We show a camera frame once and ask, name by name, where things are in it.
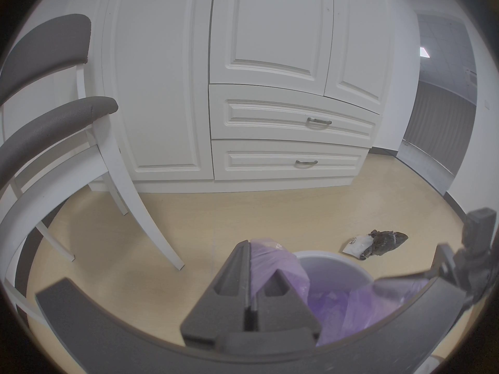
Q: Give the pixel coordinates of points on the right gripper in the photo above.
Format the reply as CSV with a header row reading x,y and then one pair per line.
x,y
473,279

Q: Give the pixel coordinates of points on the white chair with grey cushions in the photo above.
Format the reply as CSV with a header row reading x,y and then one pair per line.
x,y
46,41

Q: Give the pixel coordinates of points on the white printed wrapper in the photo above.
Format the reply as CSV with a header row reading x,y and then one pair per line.
x,y
356,246

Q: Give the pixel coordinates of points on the white trash bin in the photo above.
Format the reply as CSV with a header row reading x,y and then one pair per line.
x,y
331,263

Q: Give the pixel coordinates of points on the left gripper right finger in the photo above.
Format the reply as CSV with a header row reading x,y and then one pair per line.
x,y
284,310

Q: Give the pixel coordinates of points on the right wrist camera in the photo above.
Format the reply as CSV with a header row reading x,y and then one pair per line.
x,y
479,224

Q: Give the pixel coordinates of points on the white wardrobe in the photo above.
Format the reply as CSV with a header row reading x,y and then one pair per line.
x,y
273,33

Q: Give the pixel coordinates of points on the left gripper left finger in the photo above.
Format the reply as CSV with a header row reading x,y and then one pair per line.
x,y
222,306

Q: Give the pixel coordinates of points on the purple plastic bag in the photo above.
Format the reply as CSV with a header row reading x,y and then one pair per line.
x,y
273,259

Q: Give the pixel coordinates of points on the black plastic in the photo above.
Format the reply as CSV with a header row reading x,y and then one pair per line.
x,y
386,242

